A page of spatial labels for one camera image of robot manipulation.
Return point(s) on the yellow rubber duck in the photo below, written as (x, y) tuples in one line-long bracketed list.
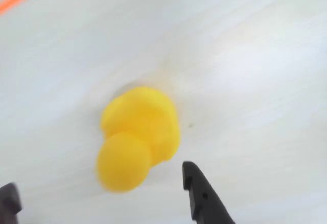
[(138, 137)]

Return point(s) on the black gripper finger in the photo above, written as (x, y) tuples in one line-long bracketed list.
[(204, 198), (9, 203)]

